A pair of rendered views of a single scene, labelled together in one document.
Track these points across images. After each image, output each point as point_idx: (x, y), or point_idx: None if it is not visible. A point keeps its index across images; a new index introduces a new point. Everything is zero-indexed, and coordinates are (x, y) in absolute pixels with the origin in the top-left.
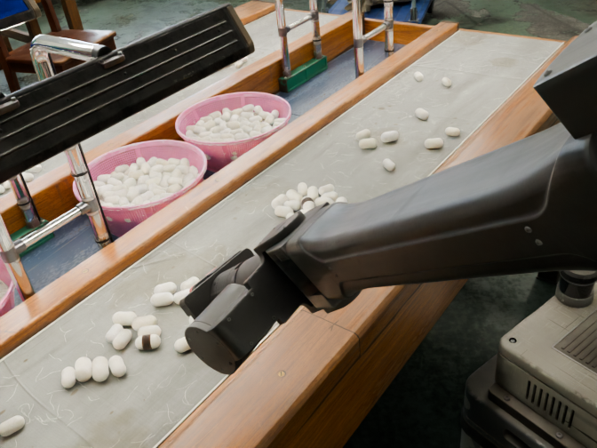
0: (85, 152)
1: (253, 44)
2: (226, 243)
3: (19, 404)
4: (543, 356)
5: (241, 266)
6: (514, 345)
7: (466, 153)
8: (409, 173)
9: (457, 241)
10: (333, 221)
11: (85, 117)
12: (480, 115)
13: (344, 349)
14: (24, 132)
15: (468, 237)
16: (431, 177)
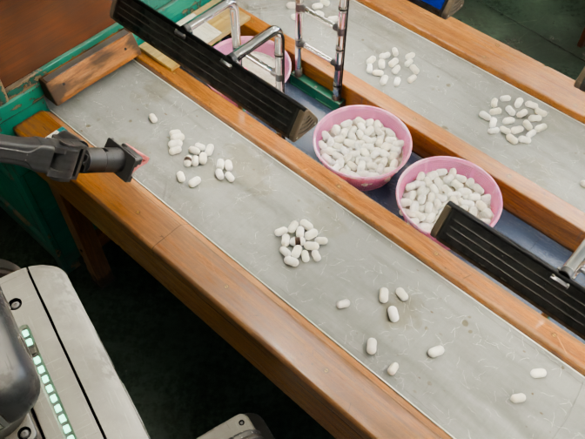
0: (405, 105)
1: (292, 138)
2: (271, 196)
3: (168, 118)
4: (221, 438)
5: (98, 147)
6: (236, 422)
7: (335, 360)
8: (331, 318)
9: None
10: (24, 139)
11: (197, 68)
12: (432, 408)
13: (144, 240)
14: (178, 47)
15: None
16: None
